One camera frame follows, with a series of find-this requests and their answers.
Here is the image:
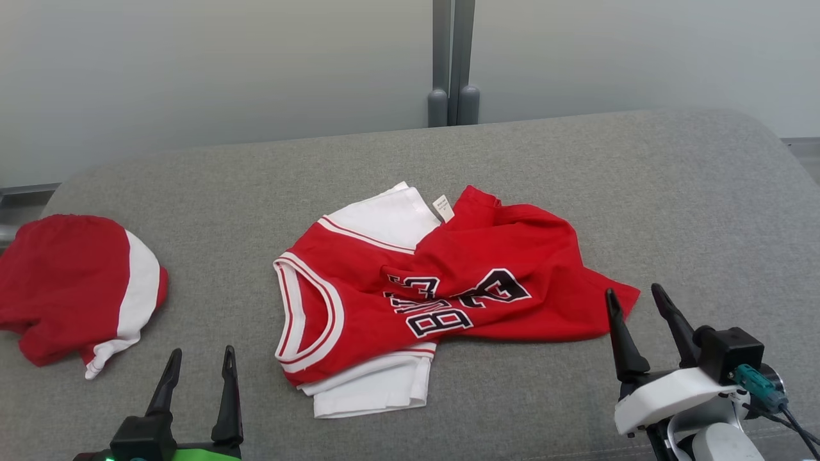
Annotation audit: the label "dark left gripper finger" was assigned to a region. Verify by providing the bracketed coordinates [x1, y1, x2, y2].
[211, 345, 245, 447]
[145, 348, 184, 421]

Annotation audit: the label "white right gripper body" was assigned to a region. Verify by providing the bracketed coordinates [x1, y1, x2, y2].
[613, 366, 739, 461]

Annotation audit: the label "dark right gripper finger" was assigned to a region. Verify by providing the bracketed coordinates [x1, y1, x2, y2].
[651, 283, 703, 370]
[605, 287, 652, 385]

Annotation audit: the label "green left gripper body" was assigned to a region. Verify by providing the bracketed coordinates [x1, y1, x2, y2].
[72, 442, 244, 461]

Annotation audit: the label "red shorts with white stripe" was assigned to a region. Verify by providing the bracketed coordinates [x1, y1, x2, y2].
[0, 214, 170, 381]

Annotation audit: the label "red jersey with number print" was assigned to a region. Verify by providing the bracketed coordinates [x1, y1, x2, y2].
[273, 181, 642, 419]

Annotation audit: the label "right camera cable teal plug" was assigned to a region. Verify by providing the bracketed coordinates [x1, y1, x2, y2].
[732, 363, 820, 446]

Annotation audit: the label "grey partition base frame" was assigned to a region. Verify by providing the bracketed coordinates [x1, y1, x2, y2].
[0, 183, 62, 245]

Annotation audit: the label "grey partition post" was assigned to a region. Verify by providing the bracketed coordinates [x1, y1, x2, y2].
[427, 0, 451, 128]
[450, 0, 482, 126]

